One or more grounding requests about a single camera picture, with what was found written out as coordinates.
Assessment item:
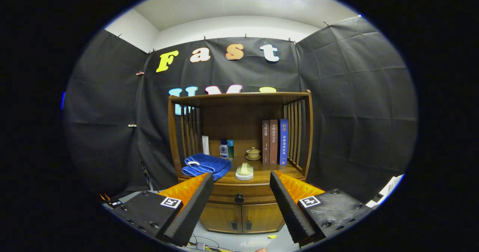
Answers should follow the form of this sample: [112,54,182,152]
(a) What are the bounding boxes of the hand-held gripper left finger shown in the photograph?
[109,172,214,247]

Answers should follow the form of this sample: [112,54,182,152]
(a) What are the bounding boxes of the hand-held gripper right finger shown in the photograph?
[269,170,375,245]

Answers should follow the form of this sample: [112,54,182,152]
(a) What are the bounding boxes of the cream sponge scrubber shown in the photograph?
[235,163,254,181]

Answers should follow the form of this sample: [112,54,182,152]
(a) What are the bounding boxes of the wooden cabinet door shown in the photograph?
[241,203,286,233]
[199,203,243,234]

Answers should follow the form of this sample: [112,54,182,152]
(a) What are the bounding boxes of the wooden countertop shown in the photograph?
[179,162,305,185]

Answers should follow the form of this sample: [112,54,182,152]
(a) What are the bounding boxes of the wooden cabinet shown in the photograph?
[168,90,313,234]

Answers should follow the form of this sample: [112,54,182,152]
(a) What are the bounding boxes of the blue folded towel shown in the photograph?
[182,153,232,181]

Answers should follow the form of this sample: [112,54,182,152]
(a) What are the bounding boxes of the blue book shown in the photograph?
[279,119,289,166]

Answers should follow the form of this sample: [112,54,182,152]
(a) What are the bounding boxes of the reddish brown book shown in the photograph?
[269,119,279,165]

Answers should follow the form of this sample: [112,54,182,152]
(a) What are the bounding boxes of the dark brown book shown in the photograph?
[262,120,271,165]

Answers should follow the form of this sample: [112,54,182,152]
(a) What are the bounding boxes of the black electronic device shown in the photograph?
[100,193,122,208]

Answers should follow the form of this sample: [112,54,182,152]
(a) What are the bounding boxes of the white paper sheet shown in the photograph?
[366,174,405,208]

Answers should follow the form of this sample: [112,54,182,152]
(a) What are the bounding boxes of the black backdrop cloth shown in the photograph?
[64,16,418,204]

